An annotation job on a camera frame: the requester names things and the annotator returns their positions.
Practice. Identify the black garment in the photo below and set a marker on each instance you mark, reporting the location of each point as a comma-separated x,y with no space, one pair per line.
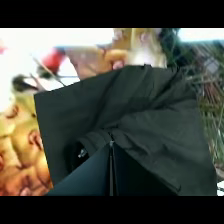
133,103

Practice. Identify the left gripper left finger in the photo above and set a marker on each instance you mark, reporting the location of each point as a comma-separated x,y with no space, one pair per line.
90,176

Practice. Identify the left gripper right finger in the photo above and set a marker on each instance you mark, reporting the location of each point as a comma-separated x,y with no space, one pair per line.
133,178

